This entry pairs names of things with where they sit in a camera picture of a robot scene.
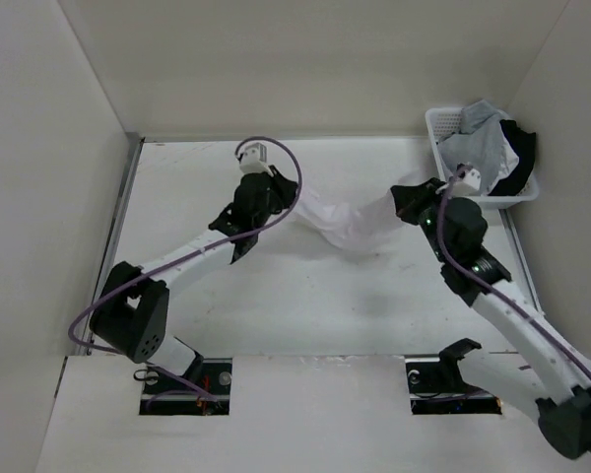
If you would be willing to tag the metal table rail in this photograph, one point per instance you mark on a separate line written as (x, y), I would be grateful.
(135, 142)
(524, 274)

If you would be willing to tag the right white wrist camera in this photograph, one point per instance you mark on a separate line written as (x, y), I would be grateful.
(468, 181)

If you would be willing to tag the white tank top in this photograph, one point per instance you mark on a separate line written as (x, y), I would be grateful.
(509, 161)

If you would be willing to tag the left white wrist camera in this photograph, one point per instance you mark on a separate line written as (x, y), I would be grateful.
(253, 159)

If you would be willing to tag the left metal table rail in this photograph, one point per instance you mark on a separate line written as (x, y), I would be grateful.
(135, 142)

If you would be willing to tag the pale pink tank top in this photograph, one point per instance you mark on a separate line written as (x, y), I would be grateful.
(352, 228)

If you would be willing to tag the right metal table rail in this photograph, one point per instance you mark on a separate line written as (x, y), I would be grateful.
(524, 274)

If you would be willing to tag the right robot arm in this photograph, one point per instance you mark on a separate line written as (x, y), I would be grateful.
(552, 386)

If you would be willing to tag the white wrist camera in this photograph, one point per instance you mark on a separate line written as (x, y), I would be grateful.
(468, 181)
(253, 159)

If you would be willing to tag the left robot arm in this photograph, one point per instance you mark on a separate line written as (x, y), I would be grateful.
(133, 318)

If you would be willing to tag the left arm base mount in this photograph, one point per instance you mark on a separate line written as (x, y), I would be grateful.
(162, 395)

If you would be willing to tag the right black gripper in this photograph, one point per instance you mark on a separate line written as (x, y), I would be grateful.
(409, 199)

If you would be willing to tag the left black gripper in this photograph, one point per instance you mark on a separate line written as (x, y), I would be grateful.
(287, 189)

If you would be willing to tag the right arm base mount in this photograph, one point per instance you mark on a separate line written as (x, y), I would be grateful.
(436, 386)

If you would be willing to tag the grey tank top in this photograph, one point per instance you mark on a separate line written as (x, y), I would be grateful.
(478, 142)

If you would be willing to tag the black tank top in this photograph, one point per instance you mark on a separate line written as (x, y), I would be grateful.
(524, 144)

